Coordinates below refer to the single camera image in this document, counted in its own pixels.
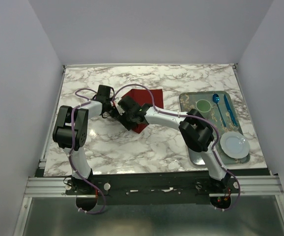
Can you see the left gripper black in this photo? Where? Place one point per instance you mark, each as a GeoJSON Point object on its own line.
{"type": "Point", "coordinates": [110, 99]}

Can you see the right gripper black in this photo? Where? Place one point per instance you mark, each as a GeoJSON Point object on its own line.
{"type": "Point", "coordinates": [121, 119]}

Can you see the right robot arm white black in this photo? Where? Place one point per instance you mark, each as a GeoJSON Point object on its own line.
{"type": "Point", "coordinates": [199, 135]}

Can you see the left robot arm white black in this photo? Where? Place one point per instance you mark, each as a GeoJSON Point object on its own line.
{"type": "Point", "coordinates": [70, 133]}

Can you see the light green cup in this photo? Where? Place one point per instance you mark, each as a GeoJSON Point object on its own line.
{"type": "Point", "coordinates": [203, 106]}

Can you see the blue metallic spoon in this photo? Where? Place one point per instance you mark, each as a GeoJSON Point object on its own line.
{"type": "Point", "coordinates": [216, 100]}

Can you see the blue metallic knife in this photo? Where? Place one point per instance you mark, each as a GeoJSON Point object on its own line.
{"type": "Point", "coordinates": [230, 111]}

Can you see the pale blue small plate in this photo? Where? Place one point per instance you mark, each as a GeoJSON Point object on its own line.
{"type": "Point", "coordinates": [235, 145]}

